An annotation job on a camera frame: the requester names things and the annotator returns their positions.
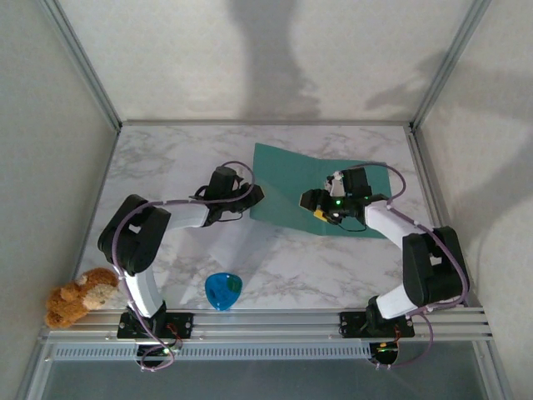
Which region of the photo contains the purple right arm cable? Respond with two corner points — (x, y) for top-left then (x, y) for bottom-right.
(345, 161), (471, 370)

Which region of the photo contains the blue triangular plastic container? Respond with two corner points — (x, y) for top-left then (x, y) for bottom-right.
(204, 272), (243, 313)

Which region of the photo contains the aluminium frame post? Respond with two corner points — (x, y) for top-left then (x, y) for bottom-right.
(39, 0), (123, 131)
(410, 0), (495, 131)

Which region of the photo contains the brown teddy bear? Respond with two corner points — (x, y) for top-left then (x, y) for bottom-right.
(44, 267), (121, 329)

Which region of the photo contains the grey slotted cable duct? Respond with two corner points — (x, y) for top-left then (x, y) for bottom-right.
(52, 341), (374, 362)

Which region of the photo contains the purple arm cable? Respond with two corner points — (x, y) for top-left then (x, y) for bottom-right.
(345, 161), (471, 370)
(112, 160), (256, 372)

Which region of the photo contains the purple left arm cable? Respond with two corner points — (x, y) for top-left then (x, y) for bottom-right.
(112, 160), (256, 372)

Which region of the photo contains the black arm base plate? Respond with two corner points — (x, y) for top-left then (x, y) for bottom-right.
(117, 312), (195, 339)
(339, 310), (416, 338)

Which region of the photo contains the aluminium frame bar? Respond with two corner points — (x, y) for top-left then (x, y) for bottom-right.
(118, 119), (417, 128)

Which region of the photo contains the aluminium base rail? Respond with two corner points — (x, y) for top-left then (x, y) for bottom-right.
(39, 307), (495, 343)

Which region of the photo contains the green clip folder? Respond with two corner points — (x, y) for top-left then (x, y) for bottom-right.
(248, 142), (391, 240)

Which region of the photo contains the aluminium side rail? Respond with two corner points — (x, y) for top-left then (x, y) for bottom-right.
(406, 124), (488, 312)

